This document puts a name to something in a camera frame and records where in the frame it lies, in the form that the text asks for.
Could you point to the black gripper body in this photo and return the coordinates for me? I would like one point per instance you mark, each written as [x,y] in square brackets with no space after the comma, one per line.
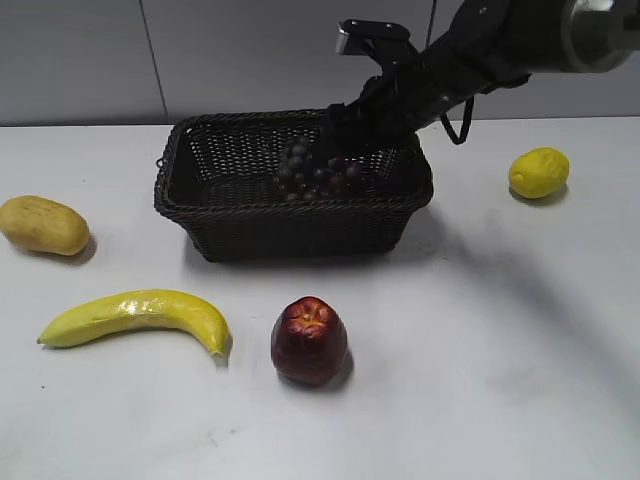
[437,84]

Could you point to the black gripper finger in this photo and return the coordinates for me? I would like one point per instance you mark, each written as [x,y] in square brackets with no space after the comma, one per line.
[344,132]

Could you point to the purple grape bunch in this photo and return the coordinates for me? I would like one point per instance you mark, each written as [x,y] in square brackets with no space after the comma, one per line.
[300,177]

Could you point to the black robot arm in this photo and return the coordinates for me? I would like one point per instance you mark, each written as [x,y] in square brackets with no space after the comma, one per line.
[489,45]

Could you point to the dark brown wicker basket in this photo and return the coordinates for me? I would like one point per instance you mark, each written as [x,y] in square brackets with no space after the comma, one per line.
[216,180]

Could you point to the yellow lemon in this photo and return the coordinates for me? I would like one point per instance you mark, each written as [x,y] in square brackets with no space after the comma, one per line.
[539,173]

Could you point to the red apple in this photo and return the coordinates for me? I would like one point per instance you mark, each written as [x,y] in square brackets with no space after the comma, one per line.
[309,343]

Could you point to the yellow banana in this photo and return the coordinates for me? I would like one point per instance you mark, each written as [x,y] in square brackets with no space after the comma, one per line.
[137,310]

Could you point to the brown potato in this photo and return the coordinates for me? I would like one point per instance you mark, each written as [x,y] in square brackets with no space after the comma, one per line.
[38,224]

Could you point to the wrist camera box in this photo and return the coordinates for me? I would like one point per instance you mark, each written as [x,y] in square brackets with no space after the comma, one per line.
[383,42]

